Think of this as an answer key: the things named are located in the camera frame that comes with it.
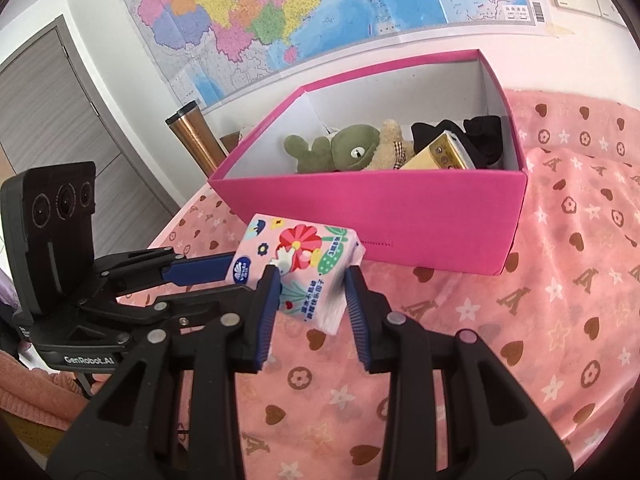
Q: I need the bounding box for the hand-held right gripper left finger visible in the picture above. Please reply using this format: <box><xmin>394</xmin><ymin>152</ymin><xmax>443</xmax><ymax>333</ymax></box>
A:
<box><xmin>45</xmin><ymin>265</ymin><xmax>282</xmax><ymax>480</ymax></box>

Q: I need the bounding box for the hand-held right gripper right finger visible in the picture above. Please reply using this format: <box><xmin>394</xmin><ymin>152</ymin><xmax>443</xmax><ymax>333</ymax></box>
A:
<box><xmin>344</xmin><ymin>265</ymin><xmax>576</xmax><ymax>480</ymax></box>

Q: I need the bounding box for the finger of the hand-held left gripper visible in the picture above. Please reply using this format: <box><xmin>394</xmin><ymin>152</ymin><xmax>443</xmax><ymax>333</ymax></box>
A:
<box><xmin>94</xmin><ymin>247</ymin><xmax>237</xmax><ymax>292</ymax></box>
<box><xmin>80</xmin><ymin>284</ymin><xmax>262</xmax><ymax>332</ymax></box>

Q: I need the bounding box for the floral tissue pack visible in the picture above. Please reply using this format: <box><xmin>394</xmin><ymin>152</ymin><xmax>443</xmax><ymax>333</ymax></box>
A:
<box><xmin>226</xmin><ymin>213</ymin><xmax>366</xmax><ymax>336</ymax></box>

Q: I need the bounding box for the pink cardboard box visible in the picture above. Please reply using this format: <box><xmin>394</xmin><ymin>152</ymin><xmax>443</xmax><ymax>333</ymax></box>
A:
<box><xmin>207</xmin><ymin>49</ymin><xmax>530</xmax><ymax>277</ymax></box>

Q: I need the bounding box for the green frog plush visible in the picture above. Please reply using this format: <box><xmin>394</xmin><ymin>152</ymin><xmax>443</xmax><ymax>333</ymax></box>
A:
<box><xmin>284</xmin><ymin>124</ymin><xmax>382</xmax><ymax>175</ymax></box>

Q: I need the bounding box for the beige teddy bear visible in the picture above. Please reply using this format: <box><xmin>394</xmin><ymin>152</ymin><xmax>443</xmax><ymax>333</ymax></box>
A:
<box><xmin>367</xmin><ymin>119</ymin><xmax>416</xmax><ymax>171</ymax></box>

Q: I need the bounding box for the yellow tissue pack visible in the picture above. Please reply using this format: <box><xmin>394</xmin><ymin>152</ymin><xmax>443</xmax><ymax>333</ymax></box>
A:
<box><xmin>399</xmin><ymin>130</ymin><xmax>478</xmax><ymax>171</ymax></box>

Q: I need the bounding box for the black sock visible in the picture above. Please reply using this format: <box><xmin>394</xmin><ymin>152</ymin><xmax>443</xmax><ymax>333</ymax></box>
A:
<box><xmin>411</xmin><ymin>121</ymin><xmax>453</xmax><ymax>156</ymax></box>
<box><xmin>461</xmin><ymin>115</ymin><xmax>503</xmax><ymax>170</ymax></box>

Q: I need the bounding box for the person's left forearm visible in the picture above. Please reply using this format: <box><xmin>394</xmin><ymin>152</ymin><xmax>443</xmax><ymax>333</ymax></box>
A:
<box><xmin>0</xmin><ymin>350</ymin><xmax>96</xmax><ymax>433</ymax></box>

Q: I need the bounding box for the copper travel tumbler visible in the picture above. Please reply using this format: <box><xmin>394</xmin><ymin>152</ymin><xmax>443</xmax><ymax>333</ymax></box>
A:
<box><xmin>166</xmin><ymin>101</ymin><xmax>228</xmax><ymax>178</ymax></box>

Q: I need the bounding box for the grey door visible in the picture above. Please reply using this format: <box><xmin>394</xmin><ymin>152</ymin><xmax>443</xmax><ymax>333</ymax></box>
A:
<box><xmin>0</xmin><ymin>15</ymin><xmax>181</xmax><ymax>261</ymax></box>

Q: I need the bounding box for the pink printed blanket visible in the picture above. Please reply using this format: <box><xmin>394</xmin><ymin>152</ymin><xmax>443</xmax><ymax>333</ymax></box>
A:
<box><xmin>117</xmin><ymin>87</ymin><xmax>640</xmax><ymax>480</ymax></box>

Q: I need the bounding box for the olive printed cloth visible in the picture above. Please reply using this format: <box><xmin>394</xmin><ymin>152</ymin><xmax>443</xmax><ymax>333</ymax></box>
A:
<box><xmin>0</xmin><ymin>412</ymin><xmax>76</xmax><ymax>461</ymax></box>

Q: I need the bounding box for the colourful wall map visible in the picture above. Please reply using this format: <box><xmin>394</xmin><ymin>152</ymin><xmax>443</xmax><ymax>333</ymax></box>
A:
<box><xmin>117</xmin><ymin>0</ymin><xmax>551</xmax><ymax>108</ymax></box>

